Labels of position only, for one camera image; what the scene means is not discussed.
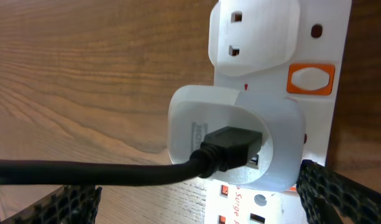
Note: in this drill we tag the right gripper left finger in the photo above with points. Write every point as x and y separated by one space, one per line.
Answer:
70 204

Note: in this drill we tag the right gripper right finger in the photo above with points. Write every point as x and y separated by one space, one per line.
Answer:
326 196

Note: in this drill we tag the white USB charger adapter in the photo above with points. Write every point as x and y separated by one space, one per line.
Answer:
250 140

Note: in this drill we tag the white power strip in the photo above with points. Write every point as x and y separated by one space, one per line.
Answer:
283 59

